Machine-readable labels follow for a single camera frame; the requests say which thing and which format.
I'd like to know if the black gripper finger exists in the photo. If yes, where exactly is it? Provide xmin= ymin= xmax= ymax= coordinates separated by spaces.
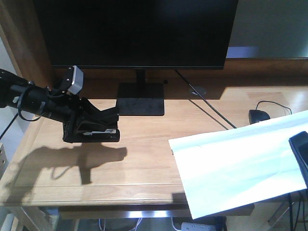
xmin=289 ymin=131 xmax=308 ymax=186

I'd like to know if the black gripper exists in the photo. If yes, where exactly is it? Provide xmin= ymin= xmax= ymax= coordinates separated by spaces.
xmin=44 ymin=78 xmax=119 ymax=142

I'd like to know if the black stapler with orange stripe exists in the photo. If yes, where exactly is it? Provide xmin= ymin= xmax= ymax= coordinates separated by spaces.
xmin=63 ymin=110 xmax=120 ymax=143

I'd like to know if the white paper sheet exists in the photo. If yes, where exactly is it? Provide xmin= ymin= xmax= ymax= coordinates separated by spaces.
xmin=169 ymin=111 xmax=308 ymax=219

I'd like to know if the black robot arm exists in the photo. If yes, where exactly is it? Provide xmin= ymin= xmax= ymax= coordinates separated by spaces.
xmin=0 ymin=66 xmax=120 ymax=143

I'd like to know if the black computer mouse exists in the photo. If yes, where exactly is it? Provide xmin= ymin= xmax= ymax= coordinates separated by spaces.
xmin=248 ymin=109 xmax=270 ymax=124

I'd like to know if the black computer monitor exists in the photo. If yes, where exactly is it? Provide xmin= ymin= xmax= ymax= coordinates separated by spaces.
xmin=33 ymin=0 xmax=238 ymax=116

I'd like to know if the white power strip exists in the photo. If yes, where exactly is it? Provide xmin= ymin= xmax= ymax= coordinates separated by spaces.
xmin=181 ymin=222 xmax=216 ymax=231

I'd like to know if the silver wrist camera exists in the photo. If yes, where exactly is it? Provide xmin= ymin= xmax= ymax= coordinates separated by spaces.
xmin=64 ymin=65 xmax=84 ymax=95

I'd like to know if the black monitor cable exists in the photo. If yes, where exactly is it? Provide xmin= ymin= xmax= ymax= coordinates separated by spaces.
xmin=174 ymin=69 xmax=238 ymax=129

